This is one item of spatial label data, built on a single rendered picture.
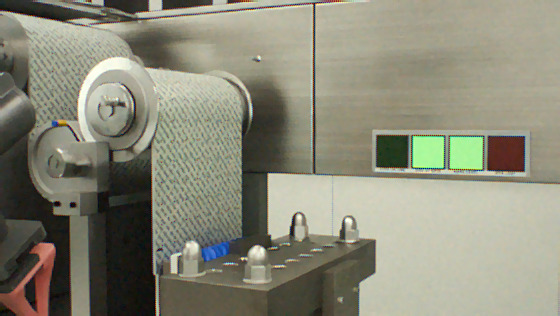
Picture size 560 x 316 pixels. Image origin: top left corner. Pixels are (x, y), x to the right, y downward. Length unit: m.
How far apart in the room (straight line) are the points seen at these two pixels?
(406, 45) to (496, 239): 2.44
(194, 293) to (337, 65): 0.49
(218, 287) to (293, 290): 0.10
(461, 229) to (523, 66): 2.48
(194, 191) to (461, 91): 0.44
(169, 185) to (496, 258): 2.69
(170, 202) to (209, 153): 0.12
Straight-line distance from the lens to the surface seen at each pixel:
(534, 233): 3.44
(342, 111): 1.13
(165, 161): 0.94
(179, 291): 0.88
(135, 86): 0.93
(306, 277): 0.91
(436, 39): 1.09
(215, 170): 1.05
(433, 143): 1.08
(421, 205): 3.53
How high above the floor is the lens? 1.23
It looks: 3 degrees down
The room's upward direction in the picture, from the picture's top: straight up
